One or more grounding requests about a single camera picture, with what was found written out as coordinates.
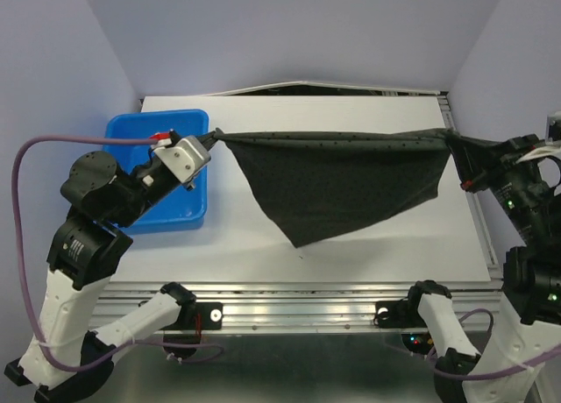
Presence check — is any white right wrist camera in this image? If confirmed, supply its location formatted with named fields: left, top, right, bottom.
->
left=546, top=110, right=561, bottom=143

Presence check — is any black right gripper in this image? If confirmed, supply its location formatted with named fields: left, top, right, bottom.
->
left=455, top=130, right=558, bottom=242

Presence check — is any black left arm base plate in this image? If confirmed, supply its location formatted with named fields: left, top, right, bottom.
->
left=172, top=301, right=224, bottom=331

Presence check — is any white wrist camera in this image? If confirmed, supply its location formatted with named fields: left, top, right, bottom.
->
left=151, top=130, right=211, bottom=189
left=546, top=110, right=561, bottom=143

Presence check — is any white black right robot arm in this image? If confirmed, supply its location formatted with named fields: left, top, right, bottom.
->
left=403, top=135, right=560, bottom=402

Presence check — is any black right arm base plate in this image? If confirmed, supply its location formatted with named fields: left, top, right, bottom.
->
left=373, top=299, right=425, bottom=329

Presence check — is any blue plastic bin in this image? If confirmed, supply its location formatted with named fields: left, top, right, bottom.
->
left=103, top=110, right=209, bottom=236

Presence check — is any black dotted skirt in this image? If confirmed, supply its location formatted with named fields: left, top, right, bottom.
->
left=215, top=129, right=466, bottom=248

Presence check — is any right side aluminium rail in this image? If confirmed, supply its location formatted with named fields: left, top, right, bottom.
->
left=437, top=91, right=503, bottom=287

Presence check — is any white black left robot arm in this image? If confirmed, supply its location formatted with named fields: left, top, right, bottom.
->
left=4, top=131, right=222, bottom=402

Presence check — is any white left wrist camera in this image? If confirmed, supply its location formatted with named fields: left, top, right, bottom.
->
left=151, top=130, right=211, bottom=189

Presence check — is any aluminium table edge rail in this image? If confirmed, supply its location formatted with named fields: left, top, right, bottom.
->
left=90, top=277, right=502, bottom=336

